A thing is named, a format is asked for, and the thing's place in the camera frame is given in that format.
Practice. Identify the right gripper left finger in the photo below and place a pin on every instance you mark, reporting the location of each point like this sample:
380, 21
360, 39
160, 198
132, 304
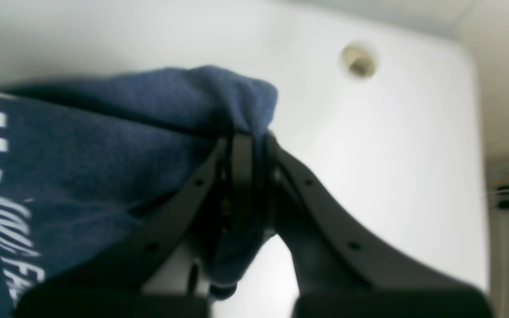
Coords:
193, 249

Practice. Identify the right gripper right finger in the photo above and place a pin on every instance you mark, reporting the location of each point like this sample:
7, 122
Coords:
343, 270

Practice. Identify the dark blue T-shirt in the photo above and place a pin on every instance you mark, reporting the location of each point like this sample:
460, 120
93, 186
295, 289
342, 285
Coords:
83, 159

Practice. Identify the left table cable grommet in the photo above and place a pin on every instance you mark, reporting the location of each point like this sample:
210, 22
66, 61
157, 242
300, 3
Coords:
359, 60

